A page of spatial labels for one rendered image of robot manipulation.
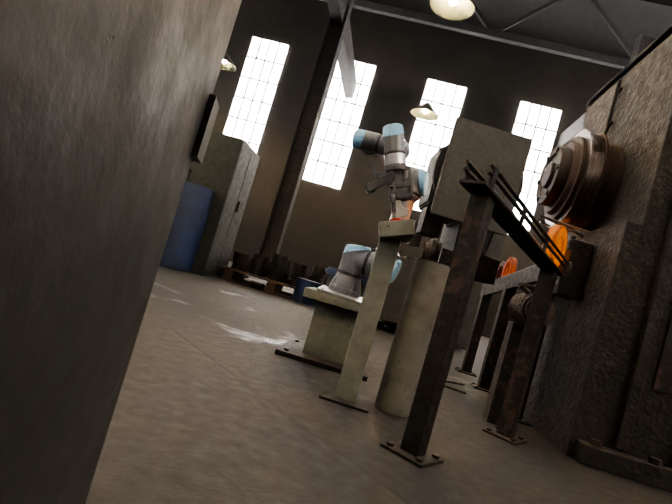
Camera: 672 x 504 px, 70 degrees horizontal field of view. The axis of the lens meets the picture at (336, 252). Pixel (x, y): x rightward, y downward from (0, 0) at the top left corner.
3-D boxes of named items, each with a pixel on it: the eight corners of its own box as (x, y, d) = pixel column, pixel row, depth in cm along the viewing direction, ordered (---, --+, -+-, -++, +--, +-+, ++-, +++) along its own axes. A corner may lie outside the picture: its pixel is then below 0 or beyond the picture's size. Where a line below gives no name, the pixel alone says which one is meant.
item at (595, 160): (562, 251, 221) (553, 198, 256) (615, 162, 191) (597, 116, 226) (548, 247, 222) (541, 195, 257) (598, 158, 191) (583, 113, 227)
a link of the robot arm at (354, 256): (342, 269, 228) (350, 241, 227) (368, 278, 223) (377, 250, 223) (334, 267, 216) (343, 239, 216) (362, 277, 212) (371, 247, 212)
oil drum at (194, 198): (200, 273, 524) (224, 195, 529) (178, 271, 466) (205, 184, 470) (151, 258, 531) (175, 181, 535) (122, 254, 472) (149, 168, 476)
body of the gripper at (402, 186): (413, 197, 166) (410, 163, 167) (388, 199, 166) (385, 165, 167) (411, 202, 173) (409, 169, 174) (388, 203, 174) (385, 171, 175)
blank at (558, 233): (553, 277, 173) (543, 275, 175) (568, 250, 181) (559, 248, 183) (550, 244, 164) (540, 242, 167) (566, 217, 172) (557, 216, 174)
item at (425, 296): (408, 411, 166) (448, 267, 169) (410, 421, 154) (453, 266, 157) (374, 401, 168) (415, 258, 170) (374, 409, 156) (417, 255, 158)
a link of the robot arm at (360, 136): (380, 162, 230) (357, 120, 183) (402, 168, 227) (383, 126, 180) (372, 185, 229) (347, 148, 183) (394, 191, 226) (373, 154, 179)
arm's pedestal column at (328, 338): (274, 353, 200) (291, 293, 202) (289, 342, 240) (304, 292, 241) (366, 382, 197) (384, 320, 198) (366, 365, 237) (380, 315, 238)
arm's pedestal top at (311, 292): (302, 295, 205) (304, 286, 205) (310, 294, 237) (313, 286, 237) (374, 317, 203) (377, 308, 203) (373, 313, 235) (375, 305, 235)
